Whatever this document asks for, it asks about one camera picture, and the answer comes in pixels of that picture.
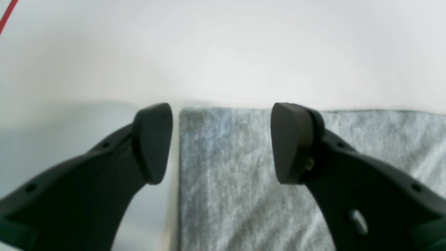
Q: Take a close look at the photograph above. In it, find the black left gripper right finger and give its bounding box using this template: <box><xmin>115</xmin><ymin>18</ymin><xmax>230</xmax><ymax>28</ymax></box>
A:
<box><xmin>270</xmin><ymin>103</ymin><xmax>446</xmax><ymax>251</ymax></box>

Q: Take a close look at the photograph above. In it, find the grey T-shirt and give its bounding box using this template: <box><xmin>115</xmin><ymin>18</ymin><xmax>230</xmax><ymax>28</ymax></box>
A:
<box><xmin>178</xmin><ymin>108</ymin><xmax>446</xmax><ymax>251</ymax></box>

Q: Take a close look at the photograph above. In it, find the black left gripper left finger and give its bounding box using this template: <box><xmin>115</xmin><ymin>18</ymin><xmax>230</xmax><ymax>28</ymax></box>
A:
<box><xmin>0</xmin><ymin>103</ymin><xmax>173</xmax><ymax>251</ymax></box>

